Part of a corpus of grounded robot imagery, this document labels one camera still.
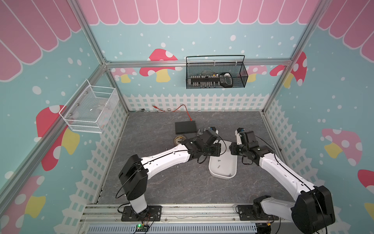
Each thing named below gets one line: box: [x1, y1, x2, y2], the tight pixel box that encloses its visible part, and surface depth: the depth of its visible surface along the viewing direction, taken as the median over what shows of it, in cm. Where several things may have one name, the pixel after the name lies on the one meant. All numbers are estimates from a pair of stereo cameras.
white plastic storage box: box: [208, 139, 238, 180], surface depth 91 cm
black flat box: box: [174, 120, 197, 135], surface depth 112 cm
